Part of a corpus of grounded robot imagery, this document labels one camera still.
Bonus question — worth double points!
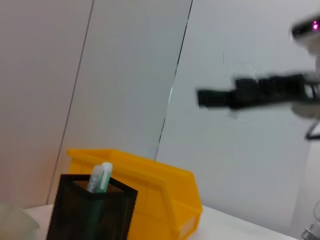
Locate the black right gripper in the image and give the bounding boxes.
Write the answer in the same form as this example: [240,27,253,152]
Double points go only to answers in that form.
[196,71,320,111]

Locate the mint green utility knife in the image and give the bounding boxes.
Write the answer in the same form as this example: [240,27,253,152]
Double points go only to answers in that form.
[96,162,114,194]

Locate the black mesh pen holder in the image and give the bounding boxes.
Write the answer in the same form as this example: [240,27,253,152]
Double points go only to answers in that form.
[46,174,139,240]

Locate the yellow plastic bin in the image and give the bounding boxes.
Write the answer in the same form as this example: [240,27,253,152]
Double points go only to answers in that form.
[66,148,204,240]

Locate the clear wavy glass bowl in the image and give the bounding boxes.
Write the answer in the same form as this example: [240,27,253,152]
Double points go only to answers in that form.
[0,201,41,240]

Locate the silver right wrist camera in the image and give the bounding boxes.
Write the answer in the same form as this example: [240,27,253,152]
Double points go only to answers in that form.
[290,14,320,55]

